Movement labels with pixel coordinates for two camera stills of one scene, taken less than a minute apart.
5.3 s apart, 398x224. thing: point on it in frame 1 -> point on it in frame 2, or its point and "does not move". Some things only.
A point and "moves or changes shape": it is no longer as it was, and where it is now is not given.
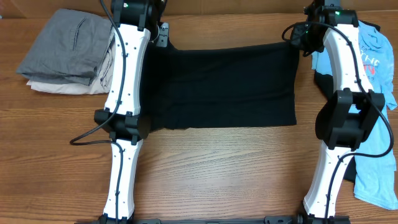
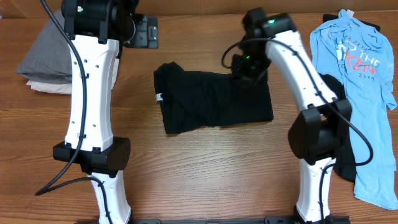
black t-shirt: x=245 y=86 moves or changes shape
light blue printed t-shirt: x=375 y=179 does not move
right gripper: x=297 y=42 -> x=238 y=71
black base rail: x=269 y=219 does not move
